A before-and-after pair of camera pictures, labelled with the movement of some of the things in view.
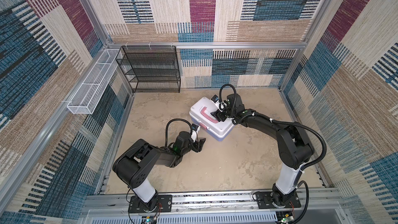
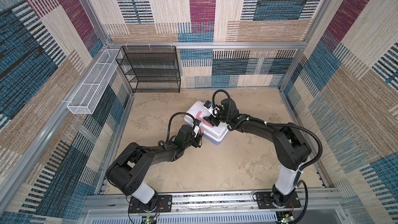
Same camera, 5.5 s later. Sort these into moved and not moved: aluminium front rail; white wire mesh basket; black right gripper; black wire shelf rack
Moved: black right gripper
Not moved: black wire shelf rack; aluminium front rail; white wire mesh basket
